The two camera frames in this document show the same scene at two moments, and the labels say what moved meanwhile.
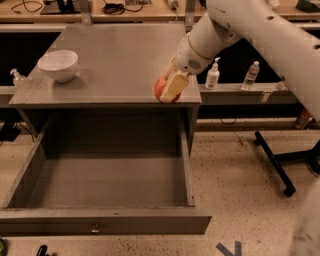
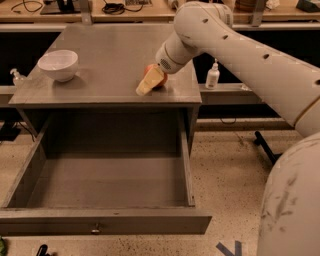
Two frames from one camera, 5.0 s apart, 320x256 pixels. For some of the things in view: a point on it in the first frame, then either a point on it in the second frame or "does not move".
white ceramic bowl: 60,65 does not move
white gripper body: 186,58 -> 165,60
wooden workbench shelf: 88,12 does not move
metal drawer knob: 95,231 does not move
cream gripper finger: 177,83 -> 151,78
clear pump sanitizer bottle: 18,80 does not move
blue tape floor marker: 226,252 does not move
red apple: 159,87 -> 160,85
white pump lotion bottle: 213,76 does not move
